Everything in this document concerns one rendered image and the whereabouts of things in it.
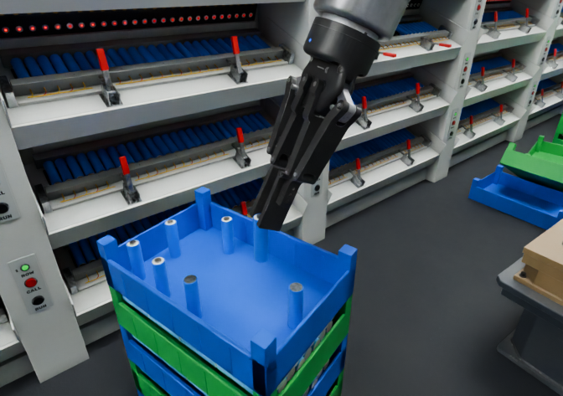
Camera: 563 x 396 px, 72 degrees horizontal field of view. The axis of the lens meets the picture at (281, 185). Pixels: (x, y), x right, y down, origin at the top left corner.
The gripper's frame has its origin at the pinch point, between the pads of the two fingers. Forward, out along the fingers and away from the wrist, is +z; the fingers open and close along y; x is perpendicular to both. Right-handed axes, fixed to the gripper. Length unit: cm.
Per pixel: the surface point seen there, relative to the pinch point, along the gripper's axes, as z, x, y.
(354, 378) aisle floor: 36, -38, 4
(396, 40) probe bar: -34, -56, 61
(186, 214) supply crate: 14.5, 1.9, 20.6
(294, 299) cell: 10.0, -4.7, -5.7
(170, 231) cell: 14.9, 5.5, 15.0
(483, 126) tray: -25, -136, 79
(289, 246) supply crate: 9.8, -10.1, 6.6
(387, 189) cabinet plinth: 11, -83, 62
